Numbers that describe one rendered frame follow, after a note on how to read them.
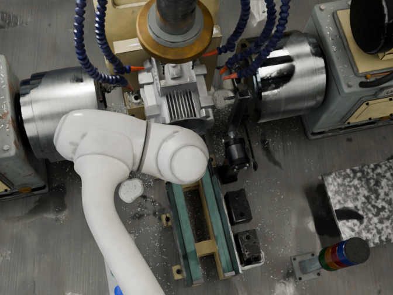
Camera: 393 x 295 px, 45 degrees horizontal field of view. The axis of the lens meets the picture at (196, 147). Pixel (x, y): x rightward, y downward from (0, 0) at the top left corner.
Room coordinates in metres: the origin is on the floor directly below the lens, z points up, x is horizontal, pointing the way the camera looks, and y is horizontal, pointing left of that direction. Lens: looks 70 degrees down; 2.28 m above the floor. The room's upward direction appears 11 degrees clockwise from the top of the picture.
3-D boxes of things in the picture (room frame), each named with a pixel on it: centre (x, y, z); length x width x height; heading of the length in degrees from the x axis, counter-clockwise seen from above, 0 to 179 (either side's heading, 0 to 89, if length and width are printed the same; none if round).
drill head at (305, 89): (0.72, -0.22, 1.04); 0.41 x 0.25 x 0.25; 113
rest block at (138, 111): (0.61, 0.22, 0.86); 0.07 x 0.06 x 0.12; 113
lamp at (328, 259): (0.21, -0.40, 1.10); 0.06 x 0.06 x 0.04
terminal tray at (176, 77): (0.62, 0.10, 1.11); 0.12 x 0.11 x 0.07; 22
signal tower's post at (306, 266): (0.21, -0.40, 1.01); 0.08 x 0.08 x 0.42; 23
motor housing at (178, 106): (0.59, 0.09, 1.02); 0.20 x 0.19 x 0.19; 22
